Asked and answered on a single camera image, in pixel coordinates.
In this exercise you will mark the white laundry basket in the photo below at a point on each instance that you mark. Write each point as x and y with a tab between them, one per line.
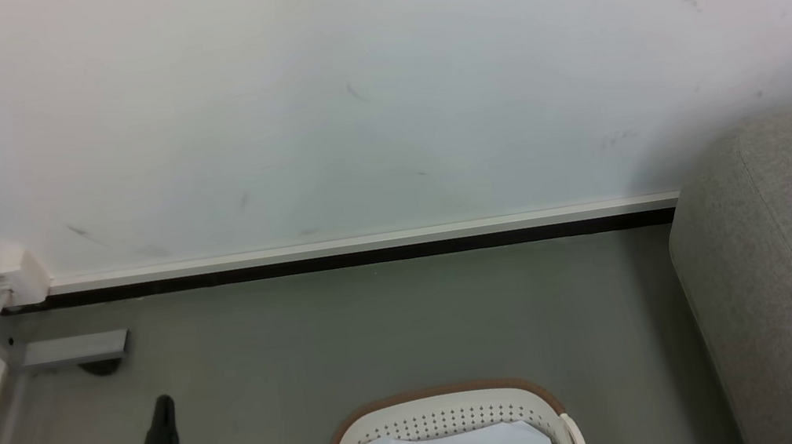
442	409

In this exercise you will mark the black round foot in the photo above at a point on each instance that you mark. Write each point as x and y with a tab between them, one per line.
101	368

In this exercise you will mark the white baseboard strip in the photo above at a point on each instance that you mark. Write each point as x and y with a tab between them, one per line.
367	242

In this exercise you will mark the grey metal foot bracket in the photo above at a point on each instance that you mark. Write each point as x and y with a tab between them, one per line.
74	349

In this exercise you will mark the white wall power adapter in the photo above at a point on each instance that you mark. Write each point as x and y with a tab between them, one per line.
9	275

